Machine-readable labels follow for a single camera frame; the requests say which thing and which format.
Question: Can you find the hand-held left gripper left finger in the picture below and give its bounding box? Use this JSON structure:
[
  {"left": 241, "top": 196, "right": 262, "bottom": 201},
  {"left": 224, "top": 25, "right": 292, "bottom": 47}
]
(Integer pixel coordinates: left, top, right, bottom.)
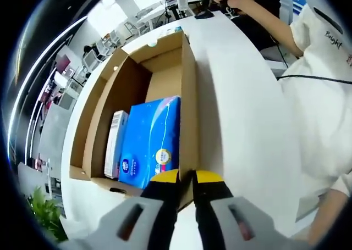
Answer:
[{"left": 57, "top": 169, "right": 182, "bottom": 250}]

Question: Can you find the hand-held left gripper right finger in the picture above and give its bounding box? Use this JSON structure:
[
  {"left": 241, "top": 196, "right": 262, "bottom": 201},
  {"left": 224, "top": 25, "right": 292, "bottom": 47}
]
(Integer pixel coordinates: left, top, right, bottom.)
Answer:
[{"left": 191, "top": 169, "right": 310, "bottom": 250}]

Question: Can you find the blue soft tissue pack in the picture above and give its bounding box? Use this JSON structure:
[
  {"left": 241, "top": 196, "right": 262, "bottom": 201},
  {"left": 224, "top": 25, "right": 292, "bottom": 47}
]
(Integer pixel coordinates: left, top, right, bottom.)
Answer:
[{"left": 118, "top": 95, "right": 182, "bottom": 190}]

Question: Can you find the brown cardboard shoe box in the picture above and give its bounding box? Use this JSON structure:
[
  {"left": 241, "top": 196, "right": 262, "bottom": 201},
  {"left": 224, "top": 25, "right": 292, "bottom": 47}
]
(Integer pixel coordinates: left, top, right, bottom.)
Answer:
[{"left": 68, "top": 30, "right": 199, "bottom": 212}]

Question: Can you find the white medicine box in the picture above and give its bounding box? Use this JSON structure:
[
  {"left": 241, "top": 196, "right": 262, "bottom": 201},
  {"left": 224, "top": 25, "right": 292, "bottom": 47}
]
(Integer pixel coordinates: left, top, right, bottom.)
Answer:
[{"left": 103, "top": 110, "right": 130, "bottom": 179}]

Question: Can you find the green plant in white pot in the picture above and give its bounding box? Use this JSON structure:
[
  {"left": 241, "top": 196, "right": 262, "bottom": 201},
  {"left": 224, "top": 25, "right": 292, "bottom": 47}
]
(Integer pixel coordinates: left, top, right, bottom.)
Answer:
[{"left": 27, "top": 186, "right": 68, "bottom": 242}]

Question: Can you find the person's white shirt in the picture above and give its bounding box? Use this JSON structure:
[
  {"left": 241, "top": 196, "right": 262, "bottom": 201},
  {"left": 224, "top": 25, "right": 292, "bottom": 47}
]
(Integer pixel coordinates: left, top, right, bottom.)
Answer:
[{"left": 276, "top": 2, "right": 352, "bottom": 220}]

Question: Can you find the white desk partition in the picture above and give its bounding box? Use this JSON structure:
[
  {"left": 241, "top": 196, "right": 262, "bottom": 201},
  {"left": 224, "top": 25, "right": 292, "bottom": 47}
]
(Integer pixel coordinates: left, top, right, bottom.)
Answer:
[{"left": 37, "top": 104, "right": 72, "bottom": 165}]

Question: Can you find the dark red display screen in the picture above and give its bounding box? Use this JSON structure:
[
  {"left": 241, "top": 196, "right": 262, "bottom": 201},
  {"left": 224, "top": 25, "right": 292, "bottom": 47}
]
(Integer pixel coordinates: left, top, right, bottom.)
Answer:
[{"left": 54, "top": 53, "right": 71, "bottom": 72}]

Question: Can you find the small black object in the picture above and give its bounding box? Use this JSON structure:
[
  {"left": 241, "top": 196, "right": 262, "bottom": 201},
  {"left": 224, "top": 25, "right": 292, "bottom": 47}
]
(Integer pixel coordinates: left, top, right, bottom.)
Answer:
[{"left": 194, "top": 9, "right": 215, "bottom": 19}]

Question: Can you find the thin ceiling light strip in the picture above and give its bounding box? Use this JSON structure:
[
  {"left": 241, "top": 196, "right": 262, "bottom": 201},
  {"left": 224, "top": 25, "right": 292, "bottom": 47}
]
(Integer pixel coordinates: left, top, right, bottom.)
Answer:
[{"left": 8, "top": 15, "right": 89, "bottom": 141}]

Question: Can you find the white chest device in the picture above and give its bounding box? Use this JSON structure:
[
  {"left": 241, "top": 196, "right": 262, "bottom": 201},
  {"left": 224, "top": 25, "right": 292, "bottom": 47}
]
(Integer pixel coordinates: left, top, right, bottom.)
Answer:
[{"left": 304, "top": 0, "right": 349, "bottom": 39}]

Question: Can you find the black device cable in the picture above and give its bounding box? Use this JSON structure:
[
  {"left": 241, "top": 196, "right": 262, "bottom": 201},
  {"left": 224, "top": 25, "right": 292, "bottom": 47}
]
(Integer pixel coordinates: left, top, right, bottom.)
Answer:
[{"left": 276, "top": 74, "right": 352, "bottom": 85}]

